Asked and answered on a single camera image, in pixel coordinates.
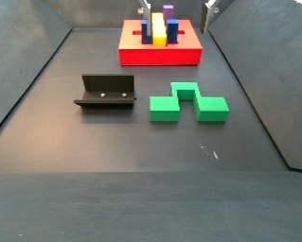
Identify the red base board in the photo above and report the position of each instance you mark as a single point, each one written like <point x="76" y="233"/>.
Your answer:
<point x="137" y="54"/>

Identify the yellow long bar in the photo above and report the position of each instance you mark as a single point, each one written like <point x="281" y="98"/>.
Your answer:
<point x="158" y="29"/>

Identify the blue block right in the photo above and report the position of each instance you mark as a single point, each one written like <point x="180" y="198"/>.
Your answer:
<point x="172" y="30"/>

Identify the green bridge-shaped object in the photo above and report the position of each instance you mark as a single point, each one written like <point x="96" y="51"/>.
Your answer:
<point x="212" y="108"/>

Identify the blue block left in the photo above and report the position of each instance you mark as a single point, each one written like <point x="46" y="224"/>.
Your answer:
<point x="146" y="36"/>

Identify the black angled fixture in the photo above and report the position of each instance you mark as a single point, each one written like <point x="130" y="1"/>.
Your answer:
<point x="108" y="90"/>

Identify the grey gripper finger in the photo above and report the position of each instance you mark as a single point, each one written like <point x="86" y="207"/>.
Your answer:
<point x="145" y="10"/>
<point x="212" y="9"/>

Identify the purple block right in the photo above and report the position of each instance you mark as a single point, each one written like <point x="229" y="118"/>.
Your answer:
<point x="168" y="12"/>

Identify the blue block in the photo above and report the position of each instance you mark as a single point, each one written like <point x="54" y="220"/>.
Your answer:
<point x="172" y="30"/>
<point x="146" y="36"/>

